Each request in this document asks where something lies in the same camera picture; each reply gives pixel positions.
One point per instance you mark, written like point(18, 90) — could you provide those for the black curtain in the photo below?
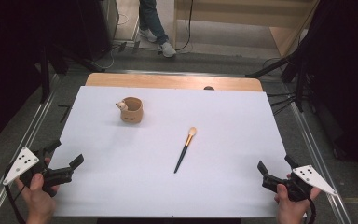
point(12, 46)
point(348, 77)

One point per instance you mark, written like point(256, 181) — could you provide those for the light wooden furniture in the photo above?
point(245, 15)

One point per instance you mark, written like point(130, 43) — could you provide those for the person's right hand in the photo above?
point(292, 211)

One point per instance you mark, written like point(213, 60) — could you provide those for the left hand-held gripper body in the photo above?
point(21, 161)

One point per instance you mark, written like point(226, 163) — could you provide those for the person's left hand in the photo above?
point(38, 202)

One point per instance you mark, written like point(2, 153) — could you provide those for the black tripod stand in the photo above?
point(298, 87)
point(45, 77)

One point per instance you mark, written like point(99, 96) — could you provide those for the metal floor rail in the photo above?
point(317, 146)
point(21, 146)

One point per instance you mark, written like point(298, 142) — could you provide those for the wooden table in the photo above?
point(167, 81)

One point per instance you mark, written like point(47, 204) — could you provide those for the small dark round object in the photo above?
point(209, 88)

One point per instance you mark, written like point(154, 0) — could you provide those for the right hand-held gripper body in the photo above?
point(312, 179)

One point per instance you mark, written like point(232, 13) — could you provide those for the tan cup with bear figure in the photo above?
point(133, 116)

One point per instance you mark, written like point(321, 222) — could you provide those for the white table mat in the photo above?
point(143, 174)

